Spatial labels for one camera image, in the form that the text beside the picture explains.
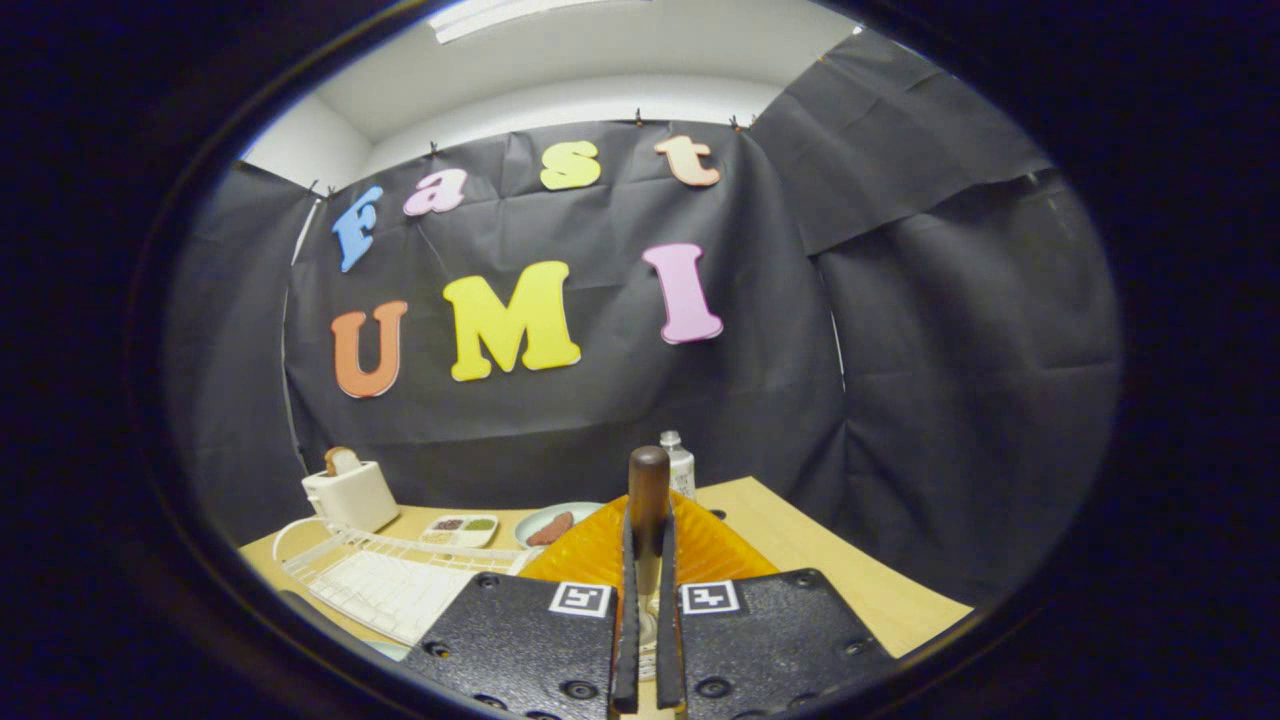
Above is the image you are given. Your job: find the wooden handled spoon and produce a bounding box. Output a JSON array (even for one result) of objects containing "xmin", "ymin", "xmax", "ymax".
[{"xmin": 628, "ymin": 446, "xmax": 671, "ymax": 681}]

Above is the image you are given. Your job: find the white wire dish rack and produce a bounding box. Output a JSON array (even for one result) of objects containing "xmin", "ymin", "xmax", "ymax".
[{"xmin": 272, "ymin": 516, "xmax": 546, "ymax": 649}]

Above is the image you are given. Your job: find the white toaster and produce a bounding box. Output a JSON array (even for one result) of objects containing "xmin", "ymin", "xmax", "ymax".
[{"xmin": 302, "ymin": 460, "xmax": 401, "ymax": 534}]

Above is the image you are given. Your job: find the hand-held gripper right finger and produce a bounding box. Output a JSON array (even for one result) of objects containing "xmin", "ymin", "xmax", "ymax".
[{"xmin": 655, "ymin": 492, "xmax": 896, "ymax": 719}]

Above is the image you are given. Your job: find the green drink bottle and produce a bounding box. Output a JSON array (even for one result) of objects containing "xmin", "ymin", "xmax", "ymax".
[{"xmin": 660, "ymin": 431, "xmax": 697, "ymax": 501}]

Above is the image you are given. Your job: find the black backdrop cloth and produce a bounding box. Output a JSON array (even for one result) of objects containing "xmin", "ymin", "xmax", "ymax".
[{"xmin": 165, "ymin": 30, "xmax": 1121, "ymax": 606}]

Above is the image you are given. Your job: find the pale plate with sausages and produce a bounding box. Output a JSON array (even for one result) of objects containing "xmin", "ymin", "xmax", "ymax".
[{"xmin": 514, "ymin": 501, "xmax": 606, "ymax": 549}]

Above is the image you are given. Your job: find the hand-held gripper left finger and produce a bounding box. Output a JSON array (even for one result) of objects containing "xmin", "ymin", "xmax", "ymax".
[{"xmin": 405, "ymin": 495, "xmax": 641, "ymax": 719}]

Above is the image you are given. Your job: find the white divided condiment dish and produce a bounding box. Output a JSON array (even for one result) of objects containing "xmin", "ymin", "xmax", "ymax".
[{"xmin": 420, "ymin": 514, "xmax": 499, "ymax": 549}]

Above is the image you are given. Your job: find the long ceiling light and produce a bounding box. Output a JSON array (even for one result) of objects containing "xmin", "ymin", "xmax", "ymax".
[{"xmin": 430, "ymin": 0, "xmax": 651, "ymax": 46}]

